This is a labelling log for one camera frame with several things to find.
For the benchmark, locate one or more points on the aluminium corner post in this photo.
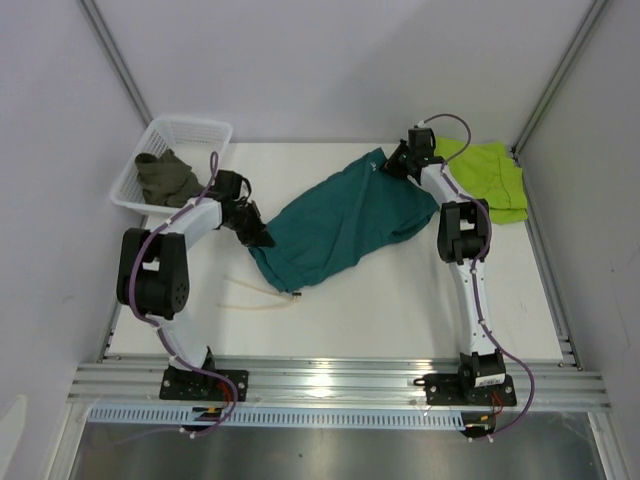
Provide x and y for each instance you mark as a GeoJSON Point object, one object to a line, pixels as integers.
{"type": "Point", "coordinates": [113, 55]}
{"type": "Point", "coordinates": [572, 53]}

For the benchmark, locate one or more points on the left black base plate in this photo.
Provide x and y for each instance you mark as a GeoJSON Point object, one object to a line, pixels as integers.
{"type": "Point", "coordinates": [181, 385]}

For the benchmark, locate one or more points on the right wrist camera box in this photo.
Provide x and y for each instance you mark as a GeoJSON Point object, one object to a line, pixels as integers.
{"type": "Point", "coordinates": [421, 141]}

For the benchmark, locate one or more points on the left aluminium corner post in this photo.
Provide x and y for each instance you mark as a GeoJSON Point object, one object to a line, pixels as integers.
{"type": "Point", "coordinates": [113, 55]}

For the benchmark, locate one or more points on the lime green folded shorts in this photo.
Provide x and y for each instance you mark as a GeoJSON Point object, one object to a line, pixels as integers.
{"type": "Point", "coordinates": [485, 171]}

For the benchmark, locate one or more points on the right aluminium corner post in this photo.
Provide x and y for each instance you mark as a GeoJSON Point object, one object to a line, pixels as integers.
{"type": "Point", "coordinates": [572, 53]}

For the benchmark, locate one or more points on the white slotted cable duct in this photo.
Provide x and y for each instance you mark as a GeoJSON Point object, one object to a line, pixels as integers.
{"type": "Point", "coordinates": [279, 417]}

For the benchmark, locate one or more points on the olive green shorts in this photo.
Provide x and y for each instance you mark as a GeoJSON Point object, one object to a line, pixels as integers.
{"type": "Point", "coordinates": [166, 180]}

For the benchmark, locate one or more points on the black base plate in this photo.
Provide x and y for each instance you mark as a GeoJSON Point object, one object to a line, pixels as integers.
{"type": "Point", "coordinates": [181, 385]}
{"type": "Point", "coordinates": [446, 389]}

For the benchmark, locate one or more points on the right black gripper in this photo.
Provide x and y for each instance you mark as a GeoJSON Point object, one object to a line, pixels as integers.
{"type": "Point", "coordinates": [390, 167]}

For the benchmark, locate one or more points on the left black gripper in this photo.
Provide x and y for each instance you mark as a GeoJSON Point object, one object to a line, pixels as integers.
{"type": "Point", "coordinates": [257, 236]}

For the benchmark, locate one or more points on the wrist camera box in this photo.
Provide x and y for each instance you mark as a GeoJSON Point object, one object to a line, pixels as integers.
{"type": "Point", "coordinates": [421, 141]}
{"type": "Point", "coordinates": [228, 185]}

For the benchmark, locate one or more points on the white plastic basket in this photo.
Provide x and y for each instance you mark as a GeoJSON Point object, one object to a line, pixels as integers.
{"type": "Point", "coordinates": [192, 138]}

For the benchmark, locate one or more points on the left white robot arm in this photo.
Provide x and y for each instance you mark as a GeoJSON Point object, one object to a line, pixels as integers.
{"type": "Point", "coordinates": [153, 277]}

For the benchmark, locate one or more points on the aluminium mounting rail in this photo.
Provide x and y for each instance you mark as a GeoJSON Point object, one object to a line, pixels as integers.
{"type": "Point", "coordinates": [336, 383]}

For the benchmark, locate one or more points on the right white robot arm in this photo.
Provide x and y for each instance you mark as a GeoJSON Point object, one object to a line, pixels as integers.
{"type": "Point", "coordinates": [463, 243]}

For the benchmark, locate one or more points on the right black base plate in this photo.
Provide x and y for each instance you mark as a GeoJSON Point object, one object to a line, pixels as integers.
{"type": "Point", "coordinates": [446, 389]}

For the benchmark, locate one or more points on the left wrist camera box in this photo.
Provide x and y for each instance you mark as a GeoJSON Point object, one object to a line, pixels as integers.
{"type": "Point", "coordinates": [228, 185]}

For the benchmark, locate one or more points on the teal green shorts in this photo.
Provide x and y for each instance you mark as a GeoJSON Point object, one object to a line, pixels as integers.
{"type": "Point", "coordinates": [333, 225]}

